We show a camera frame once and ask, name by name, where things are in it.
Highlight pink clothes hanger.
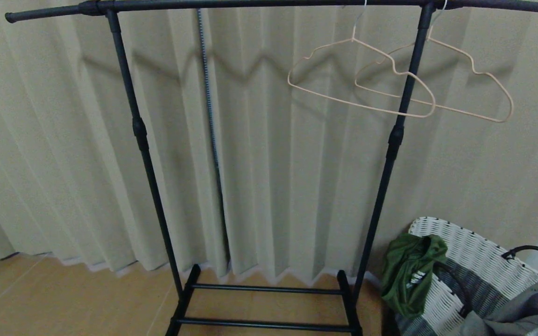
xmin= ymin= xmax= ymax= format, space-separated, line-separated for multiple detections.
xmin=288 ymin=0 xmax=436 ymax=118
xmin=355 ymin=0 xmax=515 ymax=123

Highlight pale grey shorts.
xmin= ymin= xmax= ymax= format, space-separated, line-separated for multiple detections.
xmin=446 ymin=276 xmax=538 ymax=336

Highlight black clothes rack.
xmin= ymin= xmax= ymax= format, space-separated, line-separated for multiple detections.
xmin=5 ymin=0 xmax=538 ymax=336

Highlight white laundry basket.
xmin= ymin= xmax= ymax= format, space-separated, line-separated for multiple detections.
xmin=393 ymin=217 xmax=538 ymax=336

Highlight green garment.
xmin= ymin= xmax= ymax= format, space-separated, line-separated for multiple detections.
xmin=381 ymin=233 xmax=449 ymax=319

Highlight beige curtain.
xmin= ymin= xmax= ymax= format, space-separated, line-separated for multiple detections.
xmin=0 ymin=0 xmax=538 ymax=287

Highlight grey beaded curtain cord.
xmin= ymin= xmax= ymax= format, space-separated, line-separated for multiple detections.
xmin=197 ymin=8 xmax=231 ymax=266

